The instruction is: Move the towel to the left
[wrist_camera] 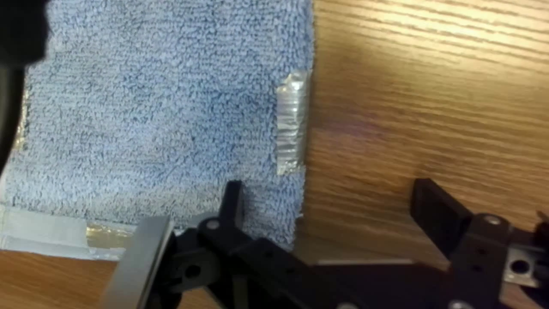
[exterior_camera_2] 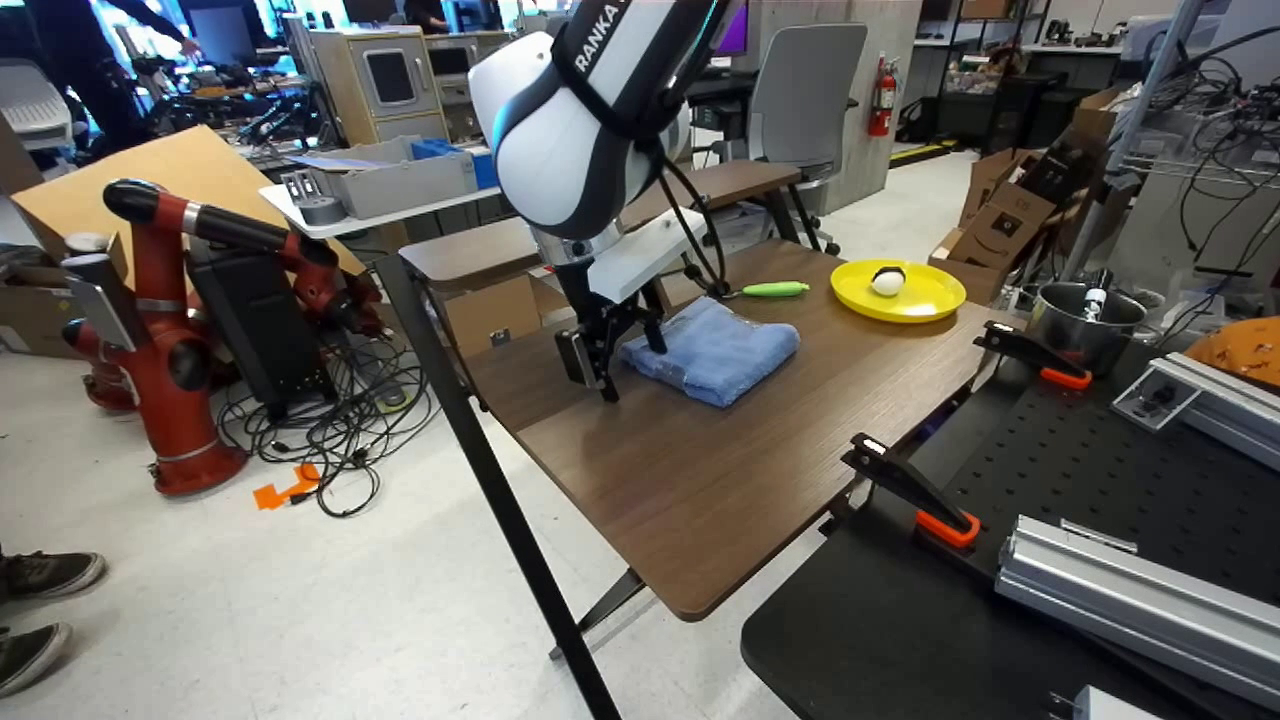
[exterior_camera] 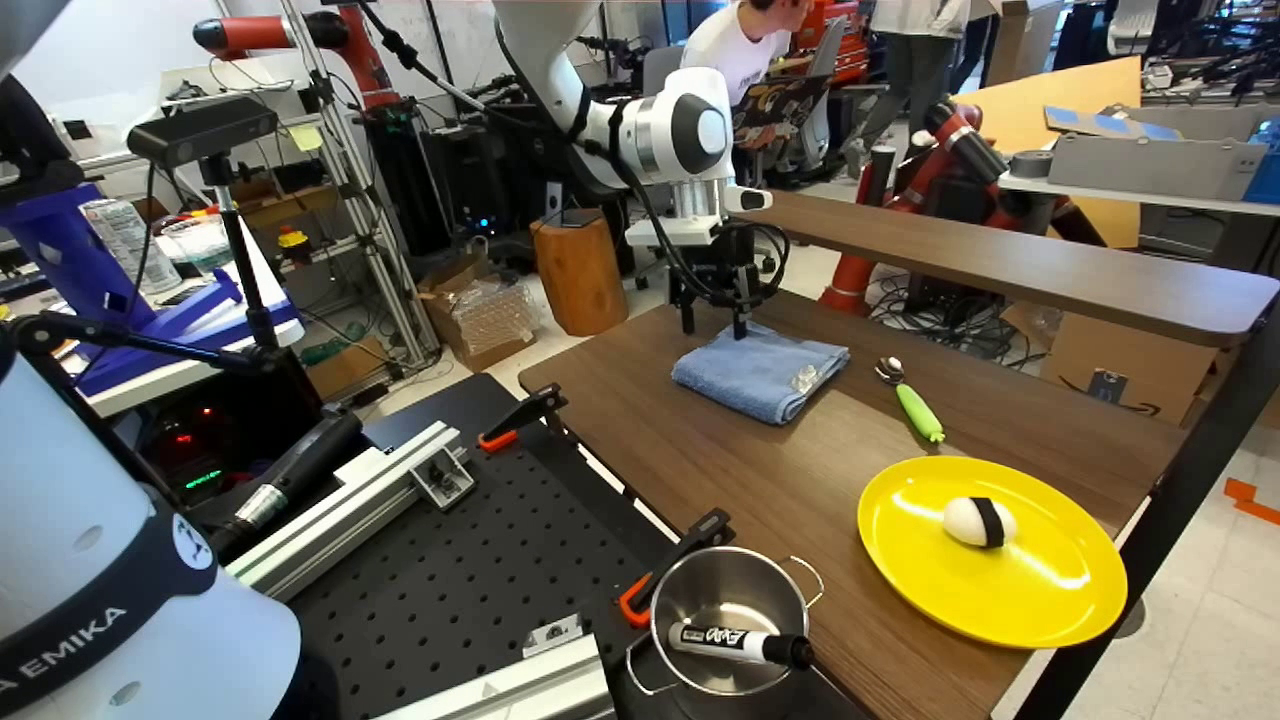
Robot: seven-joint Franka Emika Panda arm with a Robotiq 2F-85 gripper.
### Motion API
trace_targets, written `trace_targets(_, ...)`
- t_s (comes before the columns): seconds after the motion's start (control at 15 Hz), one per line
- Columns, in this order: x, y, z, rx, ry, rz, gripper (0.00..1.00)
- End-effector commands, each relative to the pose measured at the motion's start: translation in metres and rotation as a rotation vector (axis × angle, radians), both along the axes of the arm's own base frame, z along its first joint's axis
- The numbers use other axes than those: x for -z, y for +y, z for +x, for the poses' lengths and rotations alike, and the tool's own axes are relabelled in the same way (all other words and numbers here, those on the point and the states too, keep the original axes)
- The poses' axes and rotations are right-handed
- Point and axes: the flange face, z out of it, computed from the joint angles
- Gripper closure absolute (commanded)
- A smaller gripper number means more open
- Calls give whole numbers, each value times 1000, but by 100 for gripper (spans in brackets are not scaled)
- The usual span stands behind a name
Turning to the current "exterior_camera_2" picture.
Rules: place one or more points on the raised wooden shelf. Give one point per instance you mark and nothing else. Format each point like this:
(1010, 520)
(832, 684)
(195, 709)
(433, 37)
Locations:
(466, 249)

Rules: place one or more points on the orange floor piece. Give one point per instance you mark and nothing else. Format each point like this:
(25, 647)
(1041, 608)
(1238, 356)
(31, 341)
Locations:
(281, 488)

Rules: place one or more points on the grey round container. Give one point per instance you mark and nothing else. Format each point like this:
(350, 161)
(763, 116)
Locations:
(317, 199)

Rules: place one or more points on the steel pot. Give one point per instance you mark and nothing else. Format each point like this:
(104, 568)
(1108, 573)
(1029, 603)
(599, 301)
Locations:
(1081, 334)

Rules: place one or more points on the long aluminium rail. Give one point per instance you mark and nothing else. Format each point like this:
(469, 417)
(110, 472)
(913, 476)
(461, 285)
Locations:
(1132, 603)

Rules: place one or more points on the cardboard sheet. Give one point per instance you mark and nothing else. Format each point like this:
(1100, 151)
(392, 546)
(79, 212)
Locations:
(187, 164)

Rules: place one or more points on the blue towel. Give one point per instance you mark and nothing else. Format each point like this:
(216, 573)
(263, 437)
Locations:
(713, 355)

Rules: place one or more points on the stacked cardboard boxes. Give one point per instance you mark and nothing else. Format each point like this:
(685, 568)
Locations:
(1001, 227)

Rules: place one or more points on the cardboard box under shelf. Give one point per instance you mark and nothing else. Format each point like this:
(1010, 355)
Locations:
(501, 314)

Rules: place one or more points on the grey office chair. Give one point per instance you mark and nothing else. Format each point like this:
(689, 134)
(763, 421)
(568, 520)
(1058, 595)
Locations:
(807, 85)

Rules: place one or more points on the beige cabinet with screen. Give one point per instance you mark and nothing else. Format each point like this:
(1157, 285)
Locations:
(346, 80)

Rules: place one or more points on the white ball with black band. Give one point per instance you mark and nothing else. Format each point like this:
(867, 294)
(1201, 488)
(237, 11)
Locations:
(886, 281)

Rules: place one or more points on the grey bin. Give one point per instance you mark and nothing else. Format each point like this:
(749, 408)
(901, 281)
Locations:
(400, 180)

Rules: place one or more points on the aluminium rail with bracket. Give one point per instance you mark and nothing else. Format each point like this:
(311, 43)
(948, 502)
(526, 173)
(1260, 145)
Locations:
(1224, 400)

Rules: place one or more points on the black perforated board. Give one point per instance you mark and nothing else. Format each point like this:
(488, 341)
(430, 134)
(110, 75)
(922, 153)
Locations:
(1064, 481)

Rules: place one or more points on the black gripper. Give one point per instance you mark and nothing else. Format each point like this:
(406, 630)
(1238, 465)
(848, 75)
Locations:
(601, 310)

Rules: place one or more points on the red and black robot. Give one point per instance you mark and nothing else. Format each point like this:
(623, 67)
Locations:
(164, 360)

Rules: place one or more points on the dark shoe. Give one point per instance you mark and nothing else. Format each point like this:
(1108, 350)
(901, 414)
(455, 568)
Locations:
(31, 657)
(45, 578)

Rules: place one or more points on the yellow plate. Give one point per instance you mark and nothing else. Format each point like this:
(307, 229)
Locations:
(922, 301)

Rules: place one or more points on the red fire extinguisher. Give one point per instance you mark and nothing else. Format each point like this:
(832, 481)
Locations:
(880, 103)

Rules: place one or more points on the black clamp with orange grip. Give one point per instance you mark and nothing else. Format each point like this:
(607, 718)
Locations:
(1024, 350)
(906, 484)

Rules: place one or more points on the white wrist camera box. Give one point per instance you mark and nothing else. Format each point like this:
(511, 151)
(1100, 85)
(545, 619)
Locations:
(643, 261)

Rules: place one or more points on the orange perforated pad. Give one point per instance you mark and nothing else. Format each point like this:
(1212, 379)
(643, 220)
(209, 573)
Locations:
(1240, 355)

